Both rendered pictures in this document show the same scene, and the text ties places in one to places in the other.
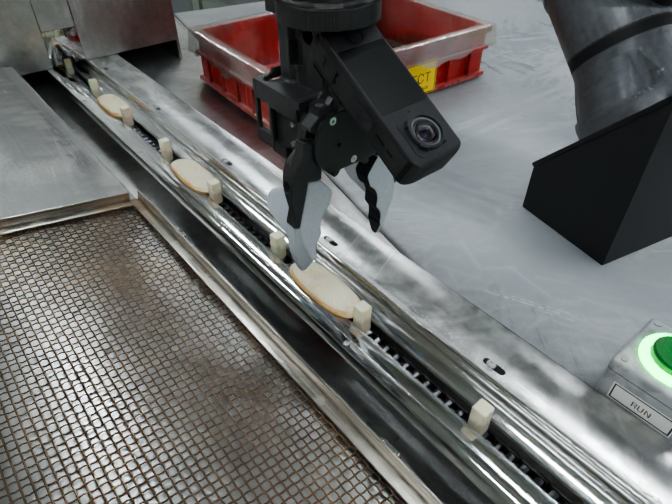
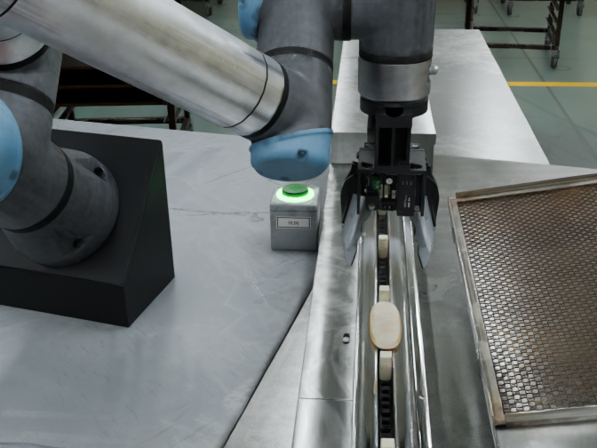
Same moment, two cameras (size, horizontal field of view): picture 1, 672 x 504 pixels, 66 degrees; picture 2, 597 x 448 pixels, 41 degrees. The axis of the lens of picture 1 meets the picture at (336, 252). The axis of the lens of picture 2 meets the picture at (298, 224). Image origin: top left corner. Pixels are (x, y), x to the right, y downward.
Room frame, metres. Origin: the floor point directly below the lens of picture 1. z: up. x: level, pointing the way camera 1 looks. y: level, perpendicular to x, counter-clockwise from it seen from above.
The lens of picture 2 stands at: (1.01, 0.51, 1.38)
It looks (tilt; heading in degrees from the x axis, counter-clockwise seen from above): 26 degrees down; 225
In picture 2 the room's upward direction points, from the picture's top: 1 degrees counter-clockwise
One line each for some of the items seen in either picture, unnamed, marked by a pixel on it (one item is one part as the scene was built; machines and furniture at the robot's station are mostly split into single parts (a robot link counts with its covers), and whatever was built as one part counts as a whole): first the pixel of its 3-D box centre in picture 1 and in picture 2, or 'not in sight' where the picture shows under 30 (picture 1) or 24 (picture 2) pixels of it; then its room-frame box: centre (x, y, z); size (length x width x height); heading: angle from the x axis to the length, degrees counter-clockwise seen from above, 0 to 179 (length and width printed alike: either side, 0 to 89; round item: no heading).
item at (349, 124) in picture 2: not in sight; (379, 57); (-0.48, -0.70, 0.89); 1.25 x 0.18 x 0.09; 40
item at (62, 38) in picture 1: (63, 46); not in sight; (0.97, 0.50, 0.90); 0.06 x 0.01 x 0.06; 130
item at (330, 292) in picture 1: (324, 285); (385, 323); (0.38, 0.01, 0.86); 0.10 x 0.04 x 0.01; 41
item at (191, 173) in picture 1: (193, 173); not in sight; (0.59, 0.19, 0.86); 0.10 x 0.04 x 0.01; 40
